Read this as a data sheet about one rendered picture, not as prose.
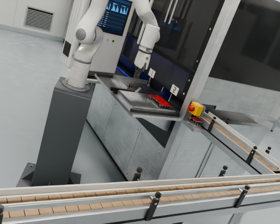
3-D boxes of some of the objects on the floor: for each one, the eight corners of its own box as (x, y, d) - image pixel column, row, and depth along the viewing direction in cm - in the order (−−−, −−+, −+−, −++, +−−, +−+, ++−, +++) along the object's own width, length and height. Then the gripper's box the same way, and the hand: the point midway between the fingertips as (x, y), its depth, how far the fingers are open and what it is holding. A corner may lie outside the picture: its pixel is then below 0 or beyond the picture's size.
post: (145, 210, 245) (262, -69, 173) (149, 215, 241) (270, -69, 168) (138, 211, 242) (254, -74, 169) (142, 216, 237) (262, -74, 165)
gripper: (134, 45, 185) (126, 72, 192) (146, 52, 174) (136, 81, 180) (144, 47, 189) (135, 74, 196) (156, 54, 178) (146, 82, 184)
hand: (137, 74), depth 187 cm, fingers closed
